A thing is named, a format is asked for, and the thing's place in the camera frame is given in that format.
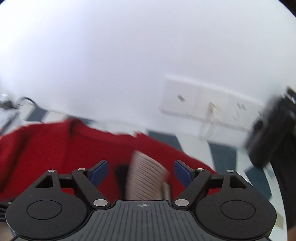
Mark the geometric pattern desk mat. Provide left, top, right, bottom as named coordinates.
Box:
left=14, top=104, right=285, bottom=232

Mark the black power cable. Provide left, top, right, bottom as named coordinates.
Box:
left=16, top=96, right=38, bottom=110

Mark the black thermos bottle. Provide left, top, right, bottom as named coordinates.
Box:
left=246, top=87, right=295, bottom=167

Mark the white network cable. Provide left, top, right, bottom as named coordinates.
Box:
left=199, top=100, right=219, bottom=141

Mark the red beige knit cardigan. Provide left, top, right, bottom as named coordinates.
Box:
left=1, top=119, right=208, bottom=202

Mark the white wall socket panel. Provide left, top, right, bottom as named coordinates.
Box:
left=159, top=75, right=264, bottom=132

